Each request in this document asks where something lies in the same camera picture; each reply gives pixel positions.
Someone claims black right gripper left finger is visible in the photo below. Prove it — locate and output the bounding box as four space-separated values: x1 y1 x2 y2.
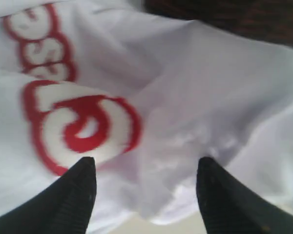
0 157 97 234

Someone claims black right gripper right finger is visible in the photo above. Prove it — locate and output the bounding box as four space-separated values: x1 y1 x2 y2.
196 156 293 234

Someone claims white t-shirt with red logo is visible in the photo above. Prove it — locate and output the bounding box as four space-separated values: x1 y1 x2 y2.
0 0 293 234

